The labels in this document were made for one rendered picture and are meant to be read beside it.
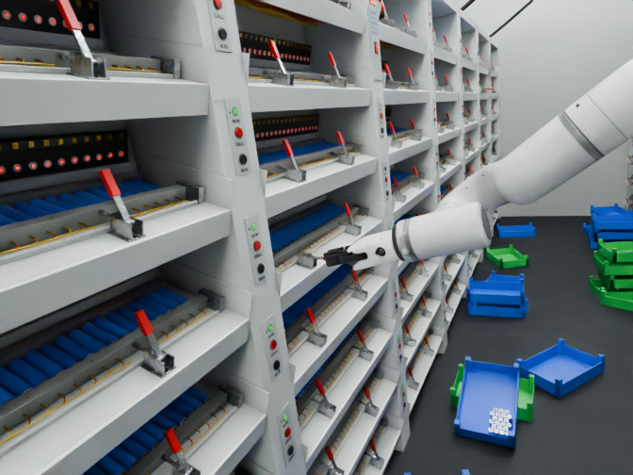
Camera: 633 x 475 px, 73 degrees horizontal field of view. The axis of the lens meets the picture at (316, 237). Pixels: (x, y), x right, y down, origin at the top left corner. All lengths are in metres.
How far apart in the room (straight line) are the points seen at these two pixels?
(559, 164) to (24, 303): 0.71
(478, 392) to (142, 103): 1.64
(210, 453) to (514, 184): 0.65
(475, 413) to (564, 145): 1.32
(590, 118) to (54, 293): 0.71
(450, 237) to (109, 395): 0.58
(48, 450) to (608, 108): 0.81
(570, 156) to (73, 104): 0.66
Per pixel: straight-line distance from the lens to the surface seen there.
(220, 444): 0.81
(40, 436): 0.61
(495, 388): 1.93
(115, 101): 0.59
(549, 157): 0.74
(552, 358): 2.34
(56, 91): 0.55
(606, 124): 0.73
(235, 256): 0.73
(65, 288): 0.54
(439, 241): 0.80
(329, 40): 1.38
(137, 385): 0.64
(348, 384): 1.24
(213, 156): 0.71
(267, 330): 0.81
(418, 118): 2.00
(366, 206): 1.36
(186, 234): 0.64
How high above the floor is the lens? 1.17
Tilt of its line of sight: 15 degrees down
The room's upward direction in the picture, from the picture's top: 7 degrees counter-clockwise
